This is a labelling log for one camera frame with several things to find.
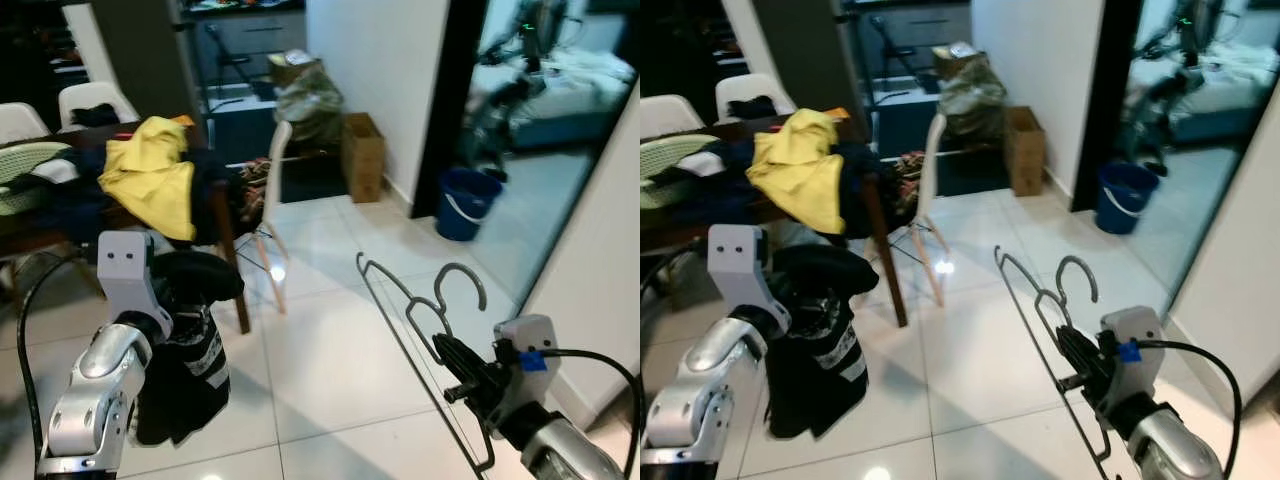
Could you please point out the grey plastic hanger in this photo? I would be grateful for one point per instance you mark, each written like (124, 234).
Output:
(462, 267)
(1078, 259)

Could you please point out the dark printed garment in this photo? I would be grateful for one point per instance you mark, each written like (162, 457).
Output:
(180, 400)
(810, 390)

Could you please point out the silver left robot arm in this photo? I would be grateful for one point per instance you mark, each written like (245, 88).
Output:
(710, 390)
(95, 380)

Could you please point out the navy blue garment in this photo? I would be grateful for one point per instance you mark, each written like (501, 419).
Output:
(862, 190)
(212, 195)

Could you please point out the yellow garment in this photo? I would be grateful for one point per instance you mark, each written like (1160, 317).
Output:
(800, 170)
(150, 180)

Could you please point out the red patterned black garment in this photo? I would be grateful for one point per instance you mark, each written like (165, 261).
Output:
(252, 180)
(907, 172)

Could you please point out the white chair with wooden legs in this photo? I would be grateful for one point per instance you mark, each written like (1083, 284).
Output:
(933, 165)
(278, 170)

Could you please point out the blue plastic bucket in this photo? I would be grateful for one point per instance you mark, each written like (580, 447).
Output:
(1125, 208)
(465, 215)

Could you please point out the dark and white clothes pile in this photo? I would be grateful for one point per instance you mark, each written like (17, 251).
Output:
(757, 107)
(95, 115)

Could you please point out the green plastic laundry basket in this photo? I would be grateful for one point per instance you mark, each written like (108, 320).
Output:
(672, 155)
(25, 160)

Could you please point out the open empty cardboard box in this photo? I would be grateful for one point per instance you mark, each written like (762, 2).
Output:
(363, 160)
(1025, 152)

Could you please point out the white plastic chair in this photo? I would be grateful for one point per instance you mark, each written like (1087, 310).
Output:
(755, 85)
(95, 93)
(665, 115)
(18, 120)

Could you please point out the olive plastic bag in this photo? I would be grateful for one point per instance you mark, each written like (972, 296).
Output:
(972, 100)
(310, 105)

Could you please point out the black folding chair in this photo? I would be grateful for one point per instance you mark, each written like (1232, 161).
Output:
(228, 60)
(890, 50)

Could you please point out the filled cardboard box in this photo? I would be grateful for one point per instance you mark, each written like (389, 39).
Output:
(290, 68)
(955, 58)

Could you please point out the grey kitchen cabinets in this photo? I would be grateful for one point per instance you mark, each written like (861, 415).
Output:
(925, 30)
(265, 40)

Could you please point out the bed with white bedding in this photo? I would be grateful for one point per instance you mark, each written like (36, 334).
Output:
(1225, 105)
(570, 110)

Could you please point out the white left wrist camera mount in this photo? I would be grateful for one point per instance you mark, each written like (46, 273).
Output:
(125, 270)
(738, 262)

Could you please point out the black door frame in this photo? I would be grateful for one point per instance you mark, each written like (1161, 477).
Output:
(1100, 110)
(445, 110)

